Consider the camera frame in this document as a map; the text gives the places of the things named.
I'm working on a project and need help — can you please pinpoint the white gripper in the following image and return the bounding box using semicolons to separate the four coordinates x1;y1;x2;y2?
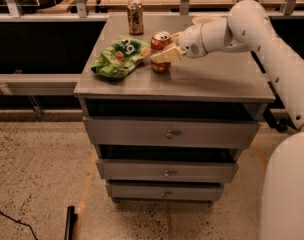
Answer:
151;24;208;63

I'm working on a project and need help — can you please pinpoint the red coke can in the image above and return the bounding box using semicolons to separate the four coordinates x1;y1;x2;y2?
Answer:
150;31;171;73

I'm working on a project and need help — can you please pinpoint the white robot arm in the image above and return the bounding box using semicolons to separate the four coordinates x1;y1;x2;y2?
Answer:
151;0;304;240

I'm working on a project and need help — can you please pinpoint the gold soda can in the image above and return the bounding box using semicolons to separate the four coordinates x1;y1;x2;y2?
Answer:
127;0;144;35

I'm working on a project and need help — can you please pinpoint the white paper bowl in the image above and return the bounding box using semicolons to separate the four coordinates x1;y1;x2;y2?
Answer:
192;16;222;25

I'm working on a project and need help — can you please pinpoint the green chip bag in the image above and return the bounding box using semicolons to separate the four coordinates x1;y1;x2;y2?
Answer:
91;36;151;79

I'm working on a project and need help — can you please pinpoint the top grey drawer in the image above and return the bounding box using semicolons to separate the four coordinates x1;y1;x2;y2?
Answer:
84;117;259;149

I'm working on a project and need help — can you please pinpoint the grey drawer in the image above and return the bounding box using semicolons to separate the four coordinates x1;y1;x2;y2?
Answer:
96;159;239;183
106;183;223;202
84;117;259;149

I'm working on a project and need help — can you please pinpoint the grey drawer cabinet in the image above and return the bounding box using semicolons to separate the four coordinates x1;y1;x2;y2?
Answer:
73;14;276;206

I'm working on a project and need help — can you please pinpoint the black chair base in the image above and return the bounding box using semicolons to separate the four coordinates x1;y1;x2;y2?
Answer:
263;108;288;133

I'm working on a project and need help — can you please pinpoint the middle grey drawer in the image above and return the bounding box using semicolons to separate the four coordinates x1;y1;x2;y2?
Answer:
96;159;239;183

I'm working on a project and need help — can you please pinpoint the bottom grey drawer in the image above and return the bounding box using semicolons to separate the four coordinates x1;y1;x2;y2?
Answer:
106;183;223;202

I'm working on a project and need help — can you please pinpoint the black bar on floor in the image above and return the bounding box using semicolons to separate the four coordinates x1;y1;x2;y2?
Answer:
64;206;78;240

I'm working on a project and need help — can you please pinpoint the black floor cable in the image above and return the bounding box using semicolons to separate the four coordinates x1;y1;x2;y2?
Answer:
0;195;40;240

